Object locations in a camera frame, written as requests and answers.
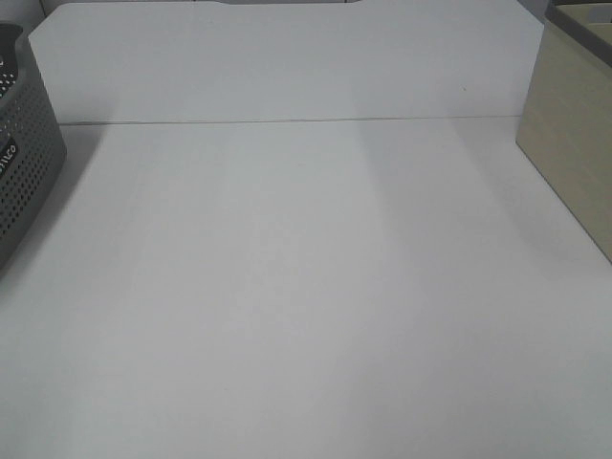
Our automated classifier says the beige bin with grey rim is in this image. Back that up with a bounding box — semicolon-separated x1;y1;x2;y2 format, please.
516;1;611;257

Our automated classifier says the grey perforated plastic basket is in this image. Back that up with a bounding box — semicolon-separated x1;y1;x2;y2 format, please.
1;21;67;266

